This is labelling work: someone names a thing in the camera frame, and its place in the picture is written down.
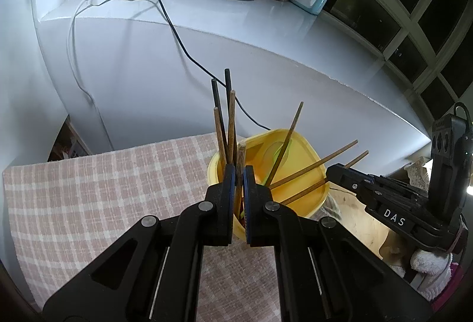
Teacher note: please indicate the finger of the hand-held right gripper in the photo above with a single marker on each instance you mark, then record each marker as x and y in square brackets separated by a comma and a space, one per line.
[351, 179]

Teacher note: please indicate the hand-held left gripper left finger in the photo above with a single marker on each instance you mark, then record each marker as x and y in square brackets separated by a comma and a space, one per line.
[227, 196]

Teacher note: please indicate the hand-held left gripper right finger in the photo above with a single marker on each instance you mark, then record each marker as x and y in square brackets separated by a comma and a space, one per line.
[251, 196]

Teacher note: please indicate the green plastic spoon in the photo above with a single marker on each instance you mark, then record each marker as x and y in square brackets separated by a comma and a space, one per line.
[275, 157]

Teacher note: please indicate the yellow plastic container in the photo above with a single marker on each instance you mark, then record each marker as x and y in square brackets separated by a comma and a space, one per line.
[295, 174]

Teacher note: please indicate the clear plastic bag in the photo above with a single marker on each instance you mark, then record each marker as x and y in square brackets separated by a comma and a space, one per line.
[330, 207]

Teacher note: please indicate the beige lace cloth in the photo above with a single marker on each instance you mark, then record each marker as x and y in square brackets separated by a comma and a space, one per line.
[415, 172]

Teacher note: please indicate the pink plaid cloth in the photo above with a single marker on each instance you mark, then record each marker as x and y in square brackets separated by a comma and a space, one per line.
[92, 203]

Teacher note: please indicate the brown wooden shelf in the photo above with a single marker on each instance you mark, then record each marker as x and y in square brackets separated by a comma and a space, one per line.
[70, 144]

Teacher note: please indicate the white window frame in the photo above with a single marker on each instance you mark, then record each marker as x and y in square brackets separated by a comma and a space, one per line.
[406, 11]

